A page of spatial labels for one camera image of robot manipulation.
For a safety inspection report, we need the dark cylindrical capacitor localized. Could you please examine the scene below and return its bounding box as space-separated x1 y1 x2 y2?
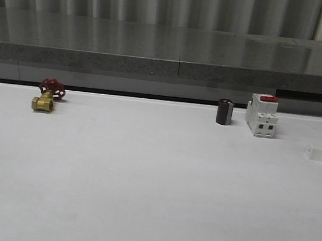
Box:
216 98 234 125

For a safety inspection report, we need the brass valve red handwheel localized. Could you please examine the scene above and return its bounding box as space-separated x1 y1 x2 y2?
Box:
31 79 66 113

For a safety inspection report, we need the grey stone counter ledge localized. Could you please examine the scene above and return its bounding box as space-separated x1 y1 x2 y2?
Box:
0 4 322 116

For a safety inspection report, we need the white circuit breaker red switch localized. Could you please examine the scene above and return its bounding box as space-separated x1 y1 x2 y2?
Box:
245 93 279 138

